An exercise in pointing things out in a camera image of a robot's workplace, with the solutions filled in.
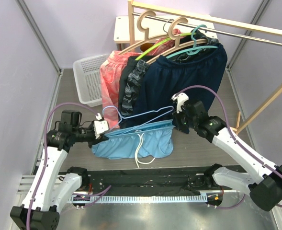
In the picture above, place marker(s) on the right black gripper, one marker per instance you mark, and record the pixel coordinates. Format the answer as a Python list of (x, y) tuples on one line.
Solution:
[(177, 121)]

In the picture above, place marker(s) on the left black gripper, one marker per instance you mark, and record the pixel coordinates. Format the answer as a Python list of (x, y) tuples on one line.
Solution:
[(95, 141)]

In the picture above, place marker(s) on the light blue shorts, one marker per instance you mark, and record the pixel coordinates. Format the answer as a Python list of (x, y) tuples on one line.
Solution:
[(143, 143)]

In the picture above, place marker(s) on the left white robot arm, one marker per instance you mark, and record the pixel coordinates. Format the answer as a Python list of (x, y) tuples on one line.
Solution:
[(42, 206)]

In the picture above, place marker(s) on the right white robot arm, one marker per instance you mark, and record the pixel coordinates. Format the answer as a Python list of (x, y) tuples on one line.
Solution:
[(262, 180)]

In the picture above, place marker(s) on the navy blue shorts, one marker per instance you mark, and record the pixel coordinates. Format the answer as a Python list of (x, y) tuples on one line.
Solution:
[(179, 76)]

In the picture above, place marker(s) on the black grey patterned shorts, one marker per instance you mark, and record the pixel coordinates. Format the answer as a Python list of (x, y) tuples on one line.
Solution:
[(130, 91)]

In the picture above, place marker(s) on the pink patterned shorts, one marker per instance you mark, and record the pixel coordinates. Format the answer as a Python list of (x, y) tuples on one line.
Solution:
[(110, 72)]

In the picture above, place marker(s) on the teal plastic hanger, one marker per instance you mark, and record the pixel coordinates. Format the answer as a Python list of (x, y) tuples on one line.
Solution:
[(195, 49)]

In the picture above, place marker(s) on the right wooden hanger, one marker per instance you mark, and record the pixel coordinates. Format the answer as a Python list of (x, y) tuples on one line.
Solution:
[(176, 37)]

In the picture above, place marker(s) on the wooden hanger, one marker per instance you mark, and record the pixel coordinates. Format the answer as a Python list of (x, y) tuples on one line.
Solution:
[(176, 37), (145, 30)]

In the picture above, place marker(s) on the lime green hanger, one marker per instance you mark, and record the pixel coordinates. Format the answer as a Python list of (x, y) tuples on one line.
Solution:
[(158, 47)]

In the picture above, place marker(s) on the left wooden hanger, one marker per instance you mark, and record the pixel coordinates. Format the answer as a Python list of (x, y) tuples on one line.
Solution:
[(145, 30)]

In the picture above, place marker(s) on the white plastic basket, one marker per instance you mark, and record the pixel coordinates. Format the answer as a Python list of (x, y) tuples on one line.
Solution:
[(87, 79)]

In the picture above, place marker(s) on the metal hanging rod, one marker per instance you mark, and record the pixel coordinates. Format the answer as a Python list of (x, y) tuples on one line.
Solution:
[(241, 36)]

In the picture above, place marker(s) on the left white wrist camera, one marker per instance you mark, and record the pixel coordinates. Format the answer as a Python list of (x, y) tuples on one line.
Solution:
[(100, 126)]

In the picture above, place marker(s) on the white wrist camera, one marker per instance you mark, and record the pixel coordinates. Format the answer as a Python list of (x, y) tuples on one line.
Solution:
[(179, 100), (100, 126)]

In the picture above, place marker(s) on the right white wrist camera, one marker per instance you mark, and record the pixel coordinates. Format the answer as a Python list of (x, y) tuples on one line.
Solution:
[(179, 100)]

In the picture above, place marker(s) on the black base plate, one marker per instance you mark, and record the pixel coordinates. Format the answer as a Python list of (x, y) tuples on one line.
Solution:
[(150, 182)]

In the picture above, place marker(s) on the white slotted cable duct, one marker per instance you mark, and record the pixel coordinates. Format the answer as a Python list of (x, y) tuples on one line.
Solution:
[(202, 198)]

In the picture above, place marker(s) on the wooden clothes rack frame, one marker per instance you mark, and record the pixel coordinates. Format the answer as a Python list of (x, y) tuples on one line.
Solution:
[(248, 27)]

